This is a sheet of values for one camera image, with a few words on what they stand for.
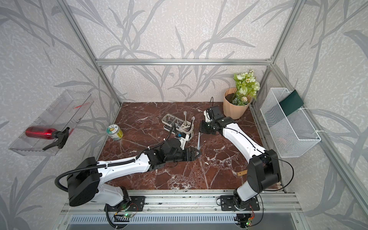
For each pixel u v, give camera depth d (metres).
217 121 0.63
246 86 0.91
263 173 0.43
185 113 0.91
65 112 0.75
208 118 0.74
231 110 1.00
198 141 0.82
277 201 0.75
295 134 0.59
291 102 0.72
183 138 0.72
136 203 0.73
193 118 0.87
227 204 0.72
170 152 0.61
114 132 0.94
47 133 0.55
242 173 0.82
